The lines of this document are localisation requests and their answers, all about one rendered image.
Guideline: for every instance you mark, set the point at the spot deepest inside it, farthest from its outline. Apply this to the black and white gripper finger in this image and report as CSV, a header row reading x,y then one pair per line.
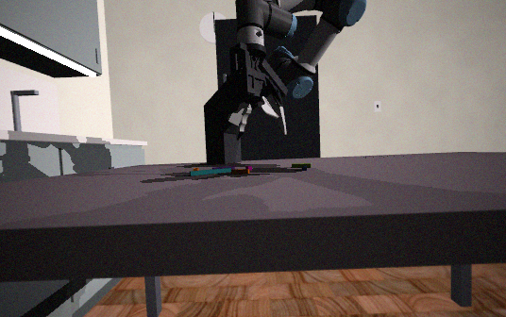
x,y
273,106
239,118

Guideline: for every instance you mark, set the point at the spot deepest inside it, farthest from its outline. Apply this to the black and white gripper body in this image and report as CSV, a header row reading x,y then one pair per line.
x,y
247,83

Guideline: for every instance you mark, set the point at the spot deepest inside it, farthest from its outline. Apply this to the turquoise rod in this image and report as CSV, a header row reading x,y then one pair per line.
x,y
212,171

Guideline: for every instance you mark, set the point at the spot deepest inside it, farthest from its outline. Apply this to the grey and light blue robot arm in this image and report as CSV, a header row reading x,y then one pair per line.
x,y
293,75

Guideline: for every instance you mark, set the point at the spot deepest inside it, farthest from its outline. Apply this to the lime green rod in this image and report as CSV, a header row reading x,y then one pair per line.
x,y
299,165

